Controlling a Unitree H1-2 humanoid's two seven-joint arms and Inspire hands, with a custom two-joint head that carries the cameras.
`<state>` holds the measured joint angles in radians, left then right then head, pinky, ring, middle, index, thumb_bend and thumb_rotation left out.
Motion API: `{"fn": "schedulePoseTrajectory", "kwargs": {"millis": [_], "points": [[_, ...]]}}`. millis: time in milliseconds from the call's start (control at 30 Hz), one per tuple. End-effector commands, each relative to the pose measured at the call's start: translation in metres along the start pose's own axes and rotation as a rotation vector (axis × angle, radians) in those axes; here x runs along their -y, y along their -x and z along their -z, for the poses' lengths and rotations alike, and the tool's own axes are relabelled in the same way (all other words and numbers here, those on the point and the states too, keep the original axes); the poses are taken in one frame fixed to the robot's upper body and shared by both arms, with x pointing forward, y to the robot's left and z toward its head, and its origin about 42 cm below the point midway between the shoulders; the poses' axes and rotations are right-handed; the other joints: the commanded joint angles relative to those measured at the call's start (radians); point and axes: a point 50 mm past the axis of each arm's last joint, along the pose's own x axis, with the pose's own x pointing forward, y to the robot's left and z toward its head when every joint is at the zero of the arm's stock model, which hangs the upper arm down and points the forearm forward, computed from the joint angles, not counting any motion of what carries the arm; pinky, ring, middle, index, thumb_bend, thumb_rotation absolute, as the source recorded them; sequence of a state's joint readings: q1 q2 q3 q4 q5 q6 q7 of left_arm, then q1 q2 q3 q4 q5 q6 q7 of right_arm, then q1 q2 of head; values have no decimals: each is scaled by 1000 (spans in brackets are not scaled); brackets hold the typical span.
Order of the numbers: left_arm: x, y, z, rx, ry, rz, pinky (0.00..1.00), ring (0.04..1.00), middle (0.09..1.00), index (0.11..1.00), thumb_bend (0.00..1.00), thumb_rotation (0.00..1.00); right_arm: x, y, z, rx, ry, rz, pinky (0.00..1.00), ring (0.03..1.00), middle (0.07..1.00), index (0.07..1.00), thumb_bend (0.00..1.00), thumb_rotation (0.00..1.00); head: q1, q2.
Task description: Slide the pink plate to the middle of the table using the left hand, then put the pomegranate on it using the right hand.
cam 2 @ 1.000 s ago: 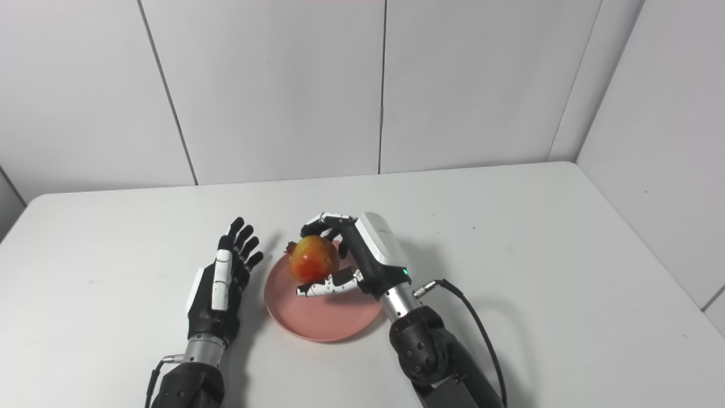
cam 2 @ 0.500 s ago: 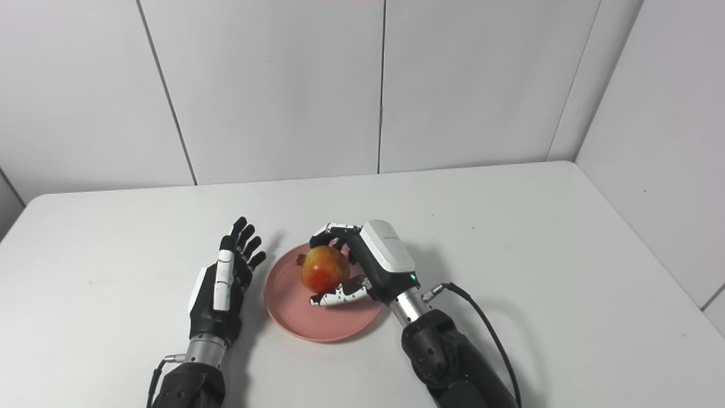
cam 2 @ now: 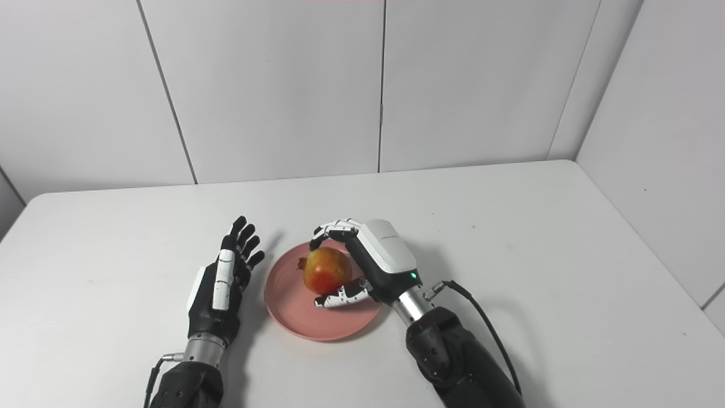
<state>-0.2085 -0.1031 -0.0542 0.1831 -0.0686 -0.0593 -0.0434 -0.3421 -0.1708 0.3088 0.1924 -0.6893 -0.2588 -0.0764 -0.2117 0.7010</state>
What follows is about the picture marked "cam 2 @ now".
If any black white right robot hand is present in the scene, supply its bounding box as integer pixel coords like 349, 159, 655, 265
309, 219, 423, 309

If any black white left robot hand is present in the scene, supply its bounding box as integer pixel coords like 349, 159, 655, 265
187, 215, 266, 346

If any red yellow pomegranate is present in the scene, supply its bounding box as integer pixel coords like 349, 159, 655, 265
298, 246, 353, 296

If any pink round plate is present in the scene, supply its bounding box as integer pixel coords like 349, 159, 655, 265
264, 242, 383, 342

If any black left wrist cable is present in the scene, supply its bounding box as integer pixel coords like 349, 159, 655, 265
143, 352, 185, 408

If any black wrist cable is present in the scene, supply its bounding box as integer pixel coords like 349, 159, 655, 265
143, 352, 185, 408
425, 280, 523, 396

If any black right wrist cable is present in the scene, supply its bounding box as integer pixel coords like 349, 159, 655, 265
425, 280, 523, 396

